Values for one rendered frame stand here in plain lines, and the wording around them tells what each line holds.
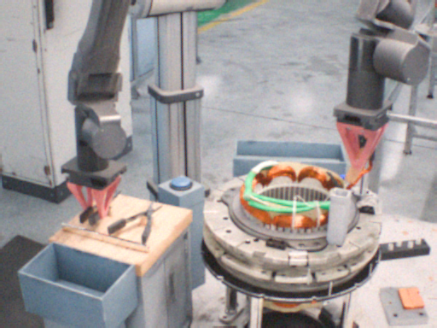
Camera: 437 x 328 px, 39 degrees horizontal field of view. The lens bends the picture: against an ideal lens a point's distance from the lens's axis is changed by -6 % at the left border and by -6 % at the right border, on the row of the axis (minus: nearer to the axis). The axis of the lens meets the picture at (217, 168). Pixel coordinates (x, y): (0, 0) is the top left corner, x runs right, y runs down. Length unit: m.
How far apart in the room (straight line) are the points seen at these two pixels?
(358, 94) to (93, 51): 0.40
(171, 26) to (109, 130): 0.49
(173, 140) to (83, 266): 0.49
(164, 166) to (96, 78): 0.55
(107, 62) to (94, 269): 0.35
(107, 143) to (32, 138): 2.42
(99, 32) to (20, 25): 2.28
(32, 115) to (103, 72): 2.35
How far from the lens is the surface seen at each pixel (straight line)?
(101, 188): 1.08
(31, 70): 3.26
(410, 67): 0.87
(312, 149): 1.50
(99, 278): 1.12
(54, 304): 1.06
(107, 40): 0.98
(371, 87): 0.93
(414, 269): 1.59
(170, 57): 1.45
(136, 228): 1.15
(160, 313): 1.20
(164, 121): 1.49
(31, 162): 3.50
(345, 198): 1.01
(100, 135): 0.99
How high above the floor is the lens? 1.66
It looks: 26 degrees down
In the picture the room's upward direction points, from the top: straight up
